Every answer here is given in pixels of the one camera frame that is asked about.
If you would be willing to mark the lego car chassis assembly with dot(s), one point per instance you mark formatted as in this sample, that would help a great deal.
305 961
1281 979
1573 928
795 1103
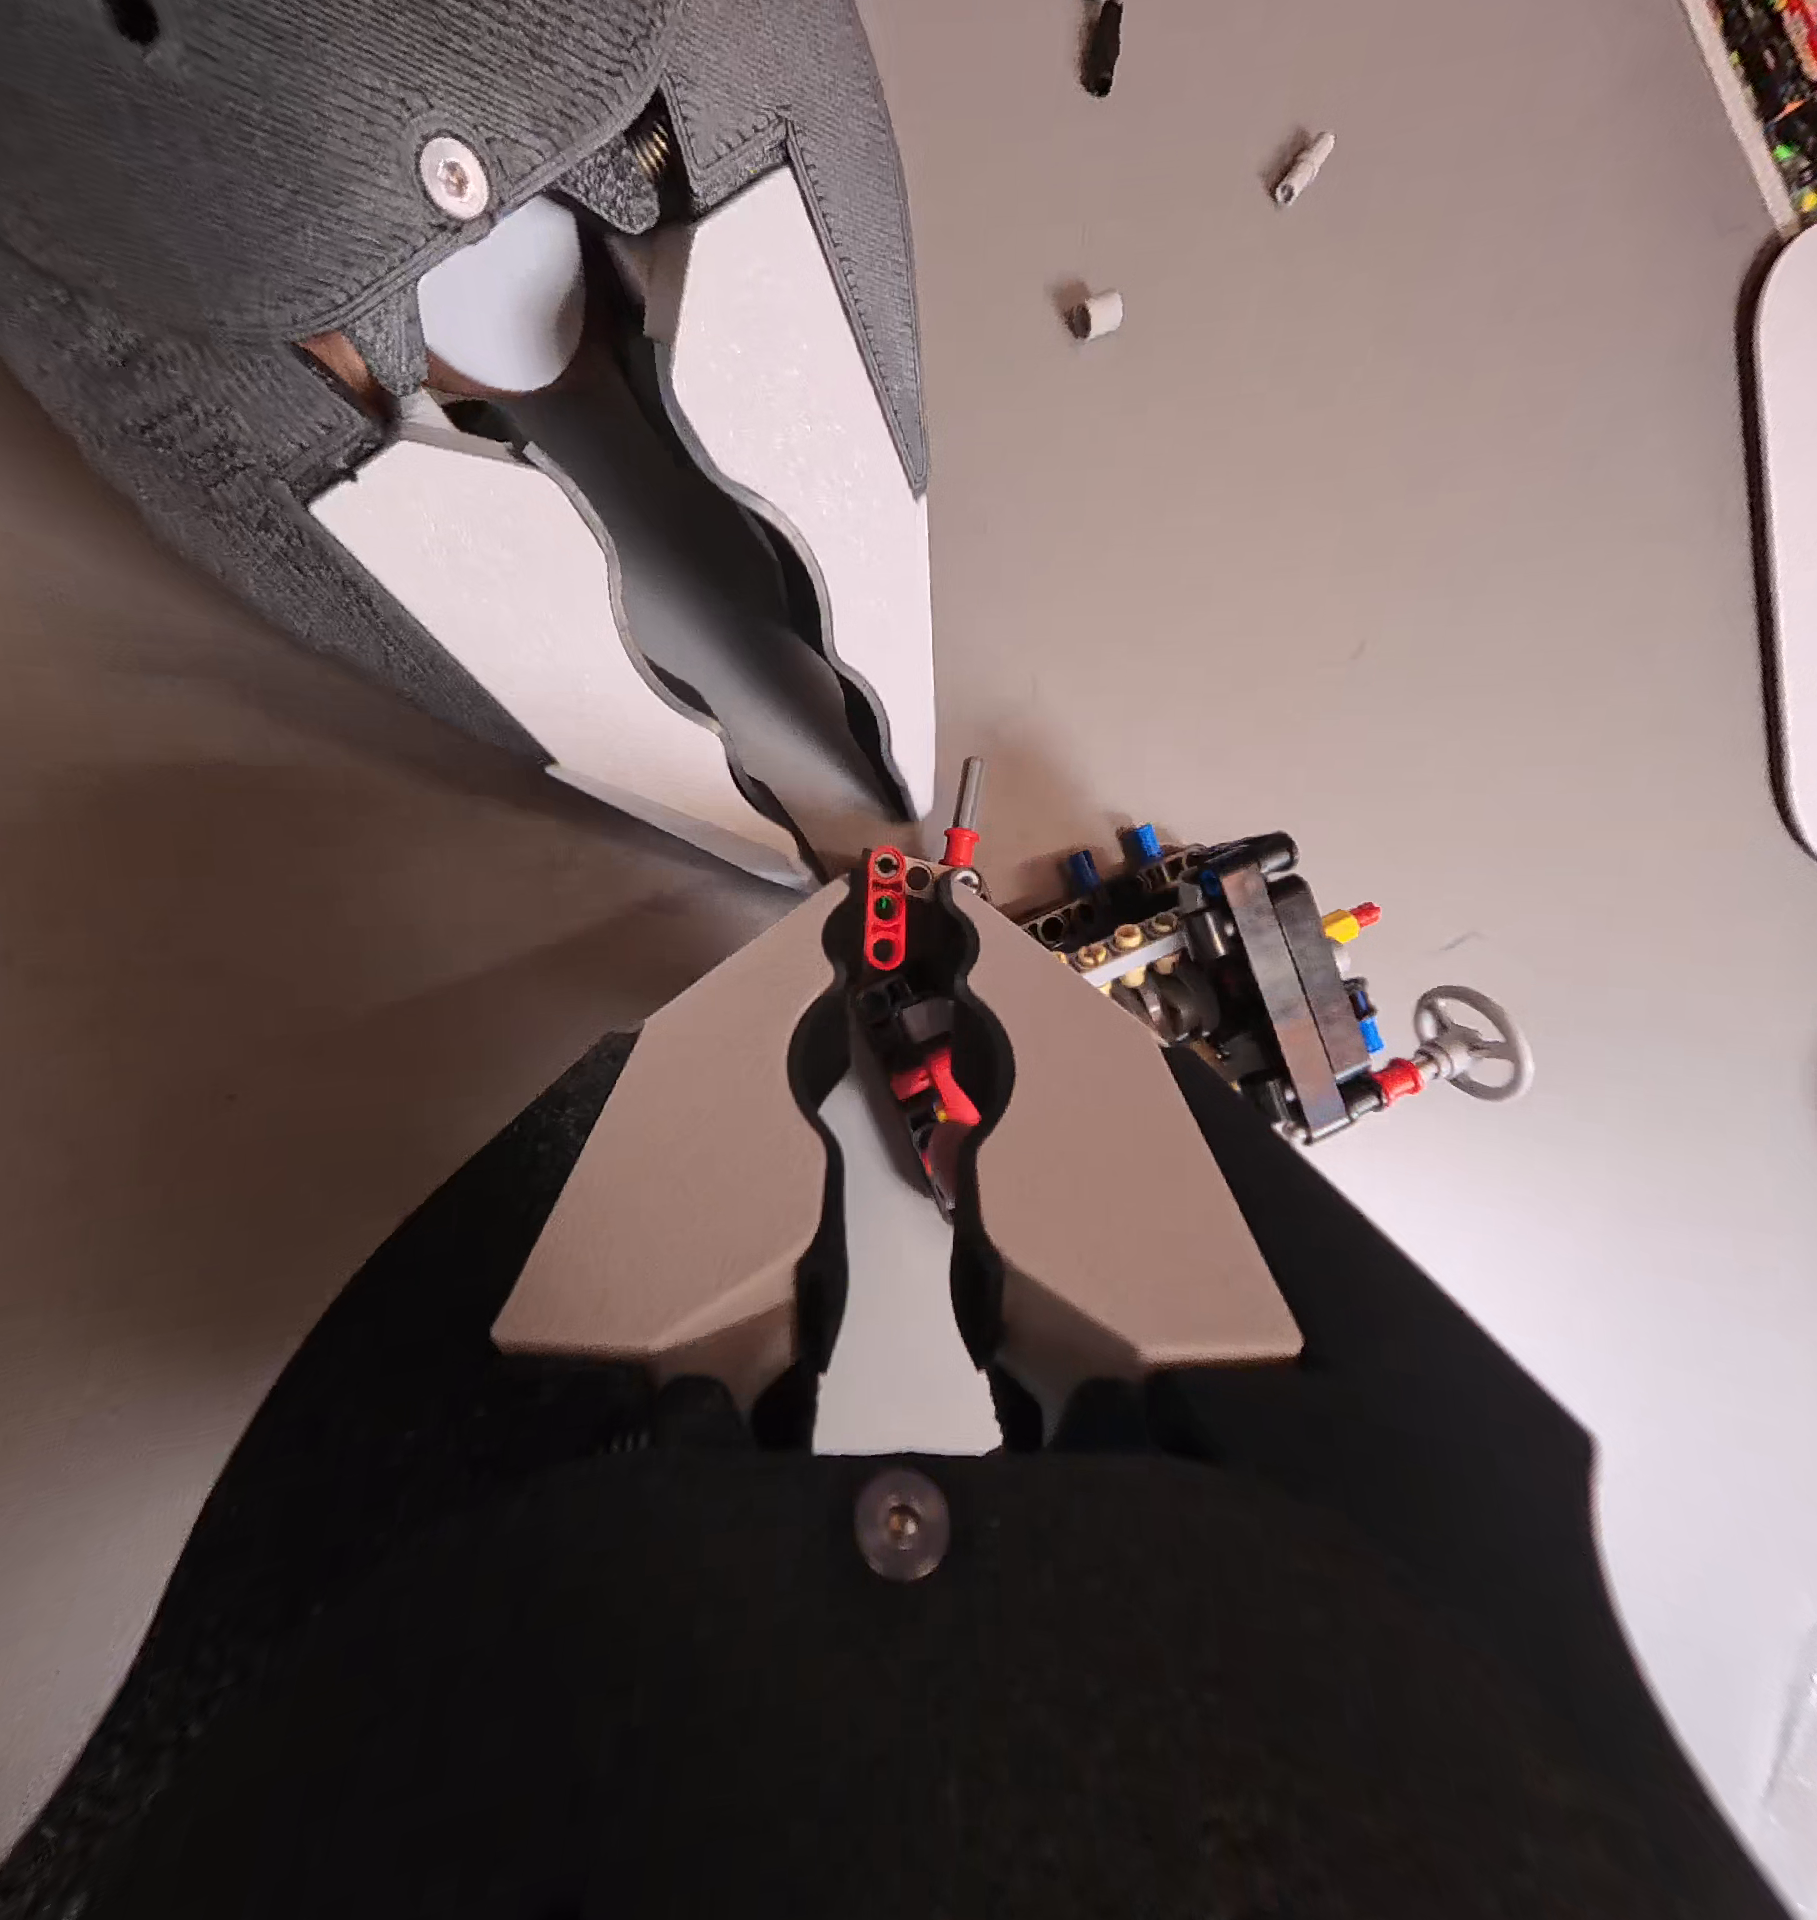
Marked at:
1269 991

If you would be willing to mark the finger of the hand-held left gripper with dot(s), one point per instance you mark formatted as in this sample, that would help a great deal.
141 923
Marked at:
820 420
503 600

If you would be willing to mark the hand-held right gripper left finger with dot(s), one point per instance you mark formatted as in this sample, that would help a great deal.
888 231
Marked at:
669 1201

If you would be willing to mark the black lego pin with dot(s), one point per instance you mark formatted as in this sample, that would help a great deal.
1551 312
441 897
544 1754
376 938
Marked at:
1104 45

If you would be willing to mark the lego sticker sheet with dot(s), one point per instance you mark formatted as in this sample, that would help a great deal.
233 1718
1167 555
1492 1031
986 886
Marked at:
1810 91

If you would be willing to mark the grey lego tube connector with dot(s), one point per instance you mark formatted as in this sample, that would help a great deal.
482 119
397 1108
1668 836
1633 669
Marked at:
1095 315

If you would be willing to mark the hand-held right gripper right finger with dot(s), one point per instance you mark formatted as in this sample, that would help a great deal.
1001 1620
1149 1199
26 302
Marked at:
1133 1201

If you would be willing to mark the grey lego pin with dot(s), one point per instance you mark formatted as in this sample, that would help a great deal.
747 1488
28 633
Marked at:
1301 169

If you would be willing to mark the person's left hand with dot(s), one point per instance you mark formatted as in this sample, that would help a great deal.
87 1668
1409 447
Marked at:
347 374

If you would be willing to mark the red lego beam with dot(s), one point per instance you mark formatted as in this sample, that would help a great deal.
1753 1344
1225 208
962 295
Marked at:
887 908

